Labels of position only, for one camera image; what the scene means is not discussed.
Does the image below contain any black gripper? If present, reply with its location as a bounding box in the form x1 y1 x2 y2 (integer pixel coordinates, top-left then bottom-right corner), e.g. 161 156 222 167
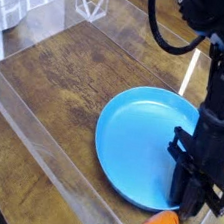
167 106 224 221

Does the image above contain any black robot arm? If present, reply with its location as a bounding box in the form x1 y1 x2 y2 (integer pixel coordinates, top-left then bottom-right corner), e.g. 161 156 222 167
167 0 224 221

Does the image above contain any blue plastic plate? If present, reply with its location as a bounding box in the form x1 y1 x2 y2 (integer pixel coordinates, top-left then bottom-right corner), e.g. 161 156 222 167
95 86 199 212

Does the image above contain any black corrugated cable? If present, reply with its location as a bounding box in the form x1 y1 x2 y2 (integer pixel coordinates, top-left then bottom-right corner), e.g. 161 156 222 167
140 0 212 60

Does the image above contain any clear acrylic enclosure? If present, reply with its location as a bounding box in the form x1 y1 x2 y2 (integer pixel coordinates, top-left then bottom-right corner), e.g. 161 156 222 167
0 0 210 224

